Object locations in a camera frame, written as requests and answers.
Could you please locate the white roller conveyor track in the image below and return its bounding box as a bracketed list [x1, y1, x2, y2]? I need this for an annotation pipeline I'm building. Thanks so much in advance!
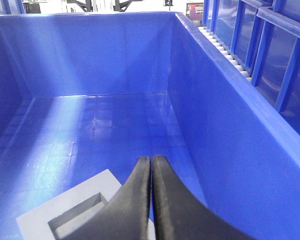
[198, 26, 252, 82]

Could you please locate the blue neighbour bin right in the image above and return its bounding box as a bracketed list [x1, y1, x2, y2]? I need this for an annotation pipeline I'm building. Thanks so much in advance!
[202, 0, 300, 135]

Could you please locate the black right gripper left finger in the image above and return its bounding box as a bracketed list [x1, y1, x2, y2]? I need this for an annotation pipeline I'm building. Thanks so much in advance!
[65, 156, 152, 240]

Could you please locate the gray hollow base block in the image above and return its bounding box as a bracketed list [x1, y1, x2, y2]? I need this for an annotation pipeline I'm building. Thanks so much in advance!
[16, 169, 156, 240]

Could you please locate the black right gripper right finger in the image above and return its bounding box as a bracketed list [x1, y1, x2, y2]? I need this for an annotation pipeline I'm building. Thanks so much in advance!
[152, 154, 252, 240]

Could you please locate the blue target bin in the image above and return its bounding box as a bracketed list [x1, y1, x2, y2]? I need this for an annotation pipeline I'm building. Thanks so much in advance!
[0, 12, 300, 240]

